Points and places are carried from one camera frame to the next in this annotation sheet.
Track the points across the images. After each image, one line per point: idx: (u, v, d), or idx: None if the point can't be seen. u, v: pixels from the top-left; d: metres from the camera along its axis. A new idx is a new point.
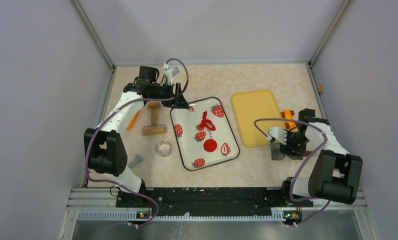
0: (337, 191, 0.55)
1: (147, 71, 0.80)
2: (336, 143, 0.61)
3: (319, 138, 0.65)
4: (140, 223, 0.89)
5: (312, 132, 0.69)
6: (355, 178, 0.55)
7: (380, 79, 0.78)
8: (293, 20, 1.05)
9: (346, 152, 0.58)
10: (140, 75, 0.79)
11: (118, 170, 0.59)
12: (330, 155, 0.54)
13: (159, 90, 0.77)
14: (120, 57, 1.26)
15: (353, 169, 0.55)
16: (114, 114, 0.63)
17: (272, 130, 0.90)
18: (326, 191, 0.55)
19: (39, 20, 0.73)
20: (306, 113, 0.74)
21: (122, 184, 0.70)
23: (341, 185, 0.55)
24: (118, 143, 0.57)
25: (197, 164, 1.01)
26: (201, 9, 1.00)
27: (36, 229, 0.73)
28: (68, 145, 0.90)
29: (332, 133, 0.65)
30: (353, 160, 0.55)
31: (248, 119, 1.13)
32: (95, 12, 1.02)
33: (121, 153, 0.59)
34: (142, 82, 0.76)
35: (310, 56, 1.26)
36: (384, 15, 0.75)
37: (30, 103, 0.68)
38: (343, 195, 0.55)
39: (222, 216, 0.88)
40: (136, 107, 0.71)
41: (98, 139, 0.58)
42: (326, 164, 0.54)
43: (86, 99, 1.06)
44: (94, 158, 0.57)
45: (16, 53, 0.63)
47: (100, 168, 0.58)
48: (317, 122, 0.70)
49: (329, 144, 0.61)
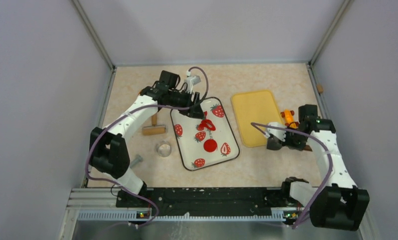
0: (338, 223, 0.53)
1: (167, 75, 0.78)
2: (342, 170, 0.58)
3: (324, 159, 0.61)
4: (140, 223, 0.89)
5: (317, 148, 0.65)
6: (360, 213, 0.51)
7: (380, 79, 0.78)
8: (293, 19, 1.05)
9: (352, 183, 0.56)
10: (159, 79, 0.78)
11: (118, 173, 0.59)
12: (336, 195, 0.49)
13: (177, 96, 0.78)
14: (120, 56, 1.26)
15: (359, 205, 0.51)
16: (123, 117, 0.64)
17: (270, 126, 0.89)
18: (329, 223, 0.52)
19: (38, 20, 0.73)
20: (308, 110, 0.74)
21: (122, 186, 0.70)
23: (345, 215, 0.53)
24: (121, 148, 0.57)
25: (197, 164, 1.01)
26: (201, 9, 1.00)
27: (36, 229, 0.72)
28: (68, 146, 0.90)
29: (339, 154, 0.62)
30: (360, 197, 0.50)
31: (248, 120, 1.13)
32: (94, 12, 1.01)
33: (123, 157, 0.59)
34: (161, 87, 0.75)
35: (310, 56, 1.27)
36: (385, 15, 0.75)
37: (30, 103, 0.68)
38: (347, 225, 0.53)
39: (222, 216, 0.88)
40: (148, 112, 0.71)
41: (103, 139, 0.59)
42: (331, 202, 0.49)
43: (86, 99, 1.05)
44: (97, 157, 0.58)
45: (16, 53, 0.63)
47: (101, 168, 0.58)
48: (321, 131, 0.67)
49: (334, 174, 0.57)
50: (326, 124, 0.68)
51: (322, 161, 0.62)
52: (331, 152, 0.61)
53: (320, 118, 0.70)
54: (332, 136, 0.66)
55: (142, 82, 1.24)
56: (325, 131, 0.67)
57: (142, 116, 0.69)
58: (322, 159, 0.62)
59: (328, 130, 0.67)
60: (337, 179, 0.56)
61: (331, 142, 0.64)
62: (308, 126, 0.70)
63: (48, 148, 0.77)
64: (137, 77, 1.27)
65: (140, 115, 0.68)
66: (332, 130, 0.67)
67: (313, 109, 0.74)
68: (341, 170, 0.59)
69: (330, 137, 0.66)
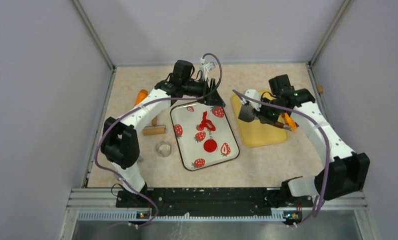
0: (346, 190, 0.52)
1: (180, 69, 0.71)
2: (337, 139, 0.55)
3: (315, 133, 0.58)
4: (140, 223, 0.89)
5: (305, 124, 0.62)
6: (364, 174, 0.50)
7: (381, 79, 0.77)
8: (293, 20, 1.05)
9: (351, 151, 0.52)
10: (173, 72, 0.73)
11: (127, 164, 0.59)
12: (342, 169, 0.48)
13: (193, 85, 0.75)
14: (120, 57, 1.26)
15: (363, 168, 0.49)
16: (137, 109, 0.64)
17: (248, 91, 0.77)
18: (337, 194, 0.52)
19: (38, 20, 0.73)
20: (281, 80, 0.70)
21: (126, 180, 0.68)
23: (350, 181, 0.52)
24: (132, 139, 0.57)
25: (197, 164, 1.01)
26: (201, 9, 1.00)
27: (36, 229, 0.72)
28: (68, 146, 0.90)
29: (328, 124, 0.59)
30: (361, 162, 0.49)
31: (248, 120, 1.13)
32: (94, 12, 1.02)
33: (133, 147, 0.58)
34: (175, 81, 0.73)
35: (310, 57, 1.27)
36: (384, 15, 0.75)
37: (30, 103, 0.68)
38: (353, 188, 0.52)
39: (222, 216, 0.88)
40: (162, 106, 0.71)
41: (116, 129, 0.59)
42: (339, 177, 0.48)
43: (86, 99, 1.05)
44: (109, 146, 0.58)
45: (16, 54, 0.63)
47: (111, 157, 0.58)
48: (304, 106, 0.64)
49: (331, 146, 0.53)
50: (304, 95, 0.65)
51: (314, 136, 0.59)
52: (320, 124, 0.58)
53: (296, 91, 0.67)
54: (315, 106, 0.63)
55: (142, 83, 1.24)
56: (306, 104, 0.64)
57: (155, 110, 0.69)
58: (314, 134, 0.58)
59: (308, 102, 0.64)
60: (336, 151, 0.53)
61: (315, 113, 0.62)
62: (288, 101, 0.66)
63: (48, 148, 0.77)
64: (137, 77, 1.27)
65: (154, 108, 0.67)
66: (311, 100, 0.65)
67: (285, 80, 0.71)
68: (335, 140, 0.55)
69: (314, 108, 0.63)
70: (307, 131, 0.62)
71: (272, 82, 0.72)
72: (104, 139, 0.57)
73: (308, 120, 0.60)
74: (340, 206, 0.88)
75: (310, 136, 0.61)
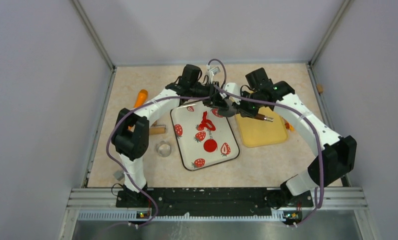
0: (340, 174, 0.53)
1: (189, 72, 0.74)
2: (323, 127, 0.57)
3: (301, 124, 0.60)
4: (140, 223, 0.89)
5: (289, 116, 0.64)
6: (353, 155, 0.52)
7: (381, 79, 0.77)
8: (293, 19, 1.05)
9: (338, 136, 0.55)
10: (182, 75, 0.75)
11: (136, 155, 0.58)
12: (334, 155, 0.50)
13: (200, 88, 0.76)
14: (121, 57, 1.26)
15: (352, 151, 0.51)
16: (150, 104, 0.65)
17: (227, 86, 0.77)
18: (331, 178, 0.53)
19: (38, 20, 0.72)
20: (257, 74, 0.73)
21: (130, 175, 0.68)
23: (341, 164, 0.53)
24: (145, 131, 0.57)
25: (197, 164, 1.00)
26: (201, 9, 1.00)
27: (36, 229, 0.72)
28: (68, 146, 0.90)
29: (311, 113, 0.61)
30: (349, 144, 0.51)
31: (247, 124, 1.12)
32: (95, 12, 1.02)
33: (144, 139, 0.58)
34: (184, 84, 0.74)
35: (310, 56, 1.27)
36: (385, 15, 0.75)
37: (30, 104, 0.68)
38: (344, 170, 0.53)
39: (222, 216, 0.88)
40: (171, 104, 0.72)
41: (129, 121, 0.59)
42: (332, 163, 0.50)
43: (86, 99, 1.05)
44: (120, 136, 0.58)
45: (15, 54, 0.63)
47: (121, 148, 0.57)
48: (284, 100, 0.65)
49: (319, 134, 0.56)
50: (284, 88, 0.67)
51: (301, 126, 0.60)
52: (305, 114, 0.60)
53: (275, 85, 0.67)
54: (297, 98, 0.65)
55: (142, 82, 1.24)
56: (287, 97, 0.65)
57: (165, 107, 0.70)
58: (301, 125, 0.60)
59: (289, 94, 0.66)
60: (324, 137, 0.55)
61: (298, 104, 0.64)
62: (269, 96, 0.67)
63: (48, 148, 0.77)
64: (137, 77, 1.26)
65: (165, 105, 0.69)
66: (291, 92, 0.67)
67: (262, 73, 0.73)
68: (322, 128, 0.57)
69: (296, 100, 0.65)
70: (293, 123, 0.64)
71: (249, 77, 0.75)
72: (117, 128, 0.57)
73: (293, 112, 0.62)
74: (340, 206, 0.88)
75: (297, 127, 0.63)
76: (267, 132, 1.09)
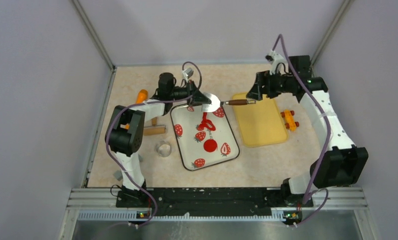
0: (340, 181, 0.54)
1: (164, 84, 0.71)
2: (340, 131, 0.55)
3: (319, 122, 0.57)
4: (140, 223, 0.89)
5: (312, 110, 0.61)
6: (360, 168, 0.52)
7: (381, 79, 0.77)
8: (293, 19, 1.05)
9: (351, 143, 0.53)
10: (158, 86, 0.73)
11: (132, 151, 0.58)
12: (338, 158, 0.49)
13: (178, 92, 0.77)
14: (121, 57, 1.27)
15: (359, 162, 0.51)
16: (141, 104, 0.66)
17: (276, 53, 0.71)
18: (330, 183, 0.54)
19: (38, 20, 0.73)
20: (303, 59, 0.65)
21: (127, 172, 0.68)
23: (344, 172, 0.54)
24: (140, 124, 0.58)
25: (197, 164, 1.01)
26: (201, 9, 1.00)
27: (36, 228, 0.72)
28: (68, 145, 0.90)
29: (335, 114, 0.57)
30: (360, 155, 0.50)
31: (244, 111, 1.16)
32: (94, 12, 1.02)
33: (139, 133, 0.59)
34: (163, 94, 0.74)
35: (310, 57, 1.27)
36: (385, 15, 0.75)
37: (30, 104, 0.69)
38: (346, 179, 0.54)
39: (222, 216, 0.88)
40: (160, 108, 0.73)
41: (123, 117, 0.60)
42: (334, 166, 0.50)
43: (86, 98, 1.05)
44: (114, 132, 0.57)
45: (16, 54, 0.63)
47: (117, 145, 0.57)
48: (315, 93, 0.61)
49: (333, 136, 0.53)
50: (317, 84, 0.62)
51: (318, 124, 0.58)
52: (327, 113, 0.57)
53: (311, 78, 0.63)
54: (326, 96, 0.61)
55: (142, 82, 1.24)
56: (317, 92, 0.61)
57: (155, 110, 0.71)
58: (318, 122, 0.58)
59: (319, 91, 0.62)
60: (336, 141, 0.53)
61: (325, 102, 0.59)
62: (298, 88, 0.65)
63: (48, 148, 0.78)
64: (137, 77, 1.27)
65: (154, 107, 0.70)
66: (323, 89, 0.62)
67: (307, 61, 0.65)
68: (338, 130, 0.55)
69: (324, 97, 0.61)
70: (312, 118, 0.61)
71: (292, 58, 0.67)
72: (112, 125, 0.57)
73: (317, 107, 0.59)
74: (340, 206, 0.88)
75: (315, 123, 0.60)
76: (266, 121, 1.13)
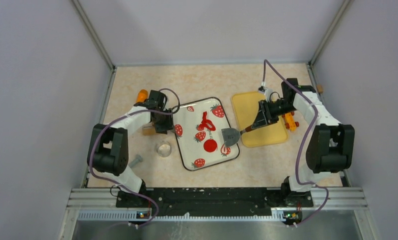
0: (334, 163, 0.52)
1: (156, 95, 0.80)
2: (327, 114, 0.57)
3: (309, 111, 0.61)
4: (140, 223, 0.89)
5: (301, 103, 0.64)
6: (350, 146, 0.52)
7: (381, 79, 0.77)
8: (293, 19, 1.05)
9: (338, 122, 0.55)
10: (149, 98, 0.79)
11: (119, 170, 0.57)
12: (326, 132, 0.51)
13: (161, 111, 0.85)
14: (121, 57, 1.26)
15: (347, 139, 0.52)
16: (124, 118, 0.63)
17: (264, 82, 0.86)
18: (325, 162, 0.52)
19: (37, 20, 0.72)
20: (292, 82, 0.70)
21: (122, 184, 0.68)
23: (337, 153, 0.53)
24: (124, 140, 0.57)
25: (197, 164, 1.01)
26: (200, 9, 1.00)
27: (35, 229, 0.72)
28: (68, 146, 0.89)
29: (322, 104, 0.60)
30: (347, 132, 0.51)
31: (249, 119, 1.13)
32: (94, 12, 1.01)
33: (124, 151, 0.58)
34: (151, 102, 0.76)
35: (310, 57, 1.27)
36: (385, 15, 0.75)
37: (30, 103, 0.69)
38: (340, 162, 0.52)
39: (222, 216, 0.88)
40: (143, 118, 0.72)
41: (104, 136, 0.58)
42: (323, 140, 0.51)
43: (86, 98, 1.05)
44: (97, 154, 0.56)
45: (15, 54, 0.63)
47: (101, 167, 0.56)
48: (305, 92, 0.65)
49: (320, 117, 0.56)
50: (307, 90, 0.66)
51: (309, 114, 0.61)
52: (315, 103, 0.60)
53: (300, 86, 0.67)
54: (314, 95, 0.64)
55: (142, 82, 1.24)
56: (307, 92, 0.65)
57: (139, 120, 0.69)
58: (309, 111, 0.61)
59: (309, 92, 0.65)
60: (324, 120, 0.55)
61: (314, 98, 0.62)
62: (291, 94, 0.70)
63: (48, 148, 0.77)
64: (137, 77, 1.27)
65: (137, 118, 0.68)
66: (312, 90, 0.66)
67: (294, 82, 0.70)
68: (325, 113, 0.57)
69: (311, 95, 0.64)
70: (303, 112, 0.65)
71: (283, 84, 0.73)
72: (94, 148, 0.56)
73: (305, 100, 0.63)
74: (340, 206, 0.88)
75: (306, 114, 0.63)
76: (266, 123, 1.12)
